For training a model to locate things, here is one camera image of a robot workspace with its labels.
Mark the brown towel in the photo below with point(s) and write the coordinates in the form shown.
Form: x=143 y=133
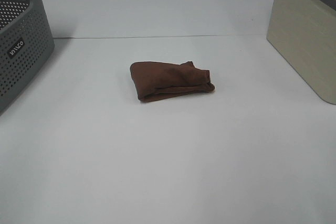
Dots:
x=155 y=81

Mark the beige storage box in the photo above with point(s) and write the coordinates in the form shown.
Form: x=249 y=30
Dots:
x=303 y=32

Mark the grey perforated laundry basket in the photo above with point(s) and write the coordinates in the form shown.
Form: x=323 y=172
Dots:
x=26 y=44

